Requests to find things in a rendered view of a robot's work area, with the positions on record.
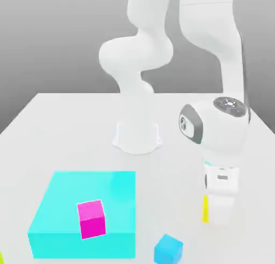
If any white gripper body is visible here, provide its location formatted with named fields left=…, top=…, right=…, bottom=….
left=207, top=192, right=235, bottom=226

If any small yellow cube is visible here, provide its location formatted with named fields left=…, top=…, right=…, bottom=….
left=202, top=195, right=209, bottom=223

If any small blue cube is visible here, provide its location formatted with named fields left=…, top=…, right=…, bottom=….
left=154, top=233, right=184, bottom=264

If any small magenta cube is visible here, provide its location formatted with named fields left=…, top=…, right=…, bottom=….
left=76, top=199, right=107, bottom=240

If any large cyan box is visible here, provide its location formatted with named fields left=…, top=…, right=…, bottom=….
left=27, top=170, right=136, bottom=260

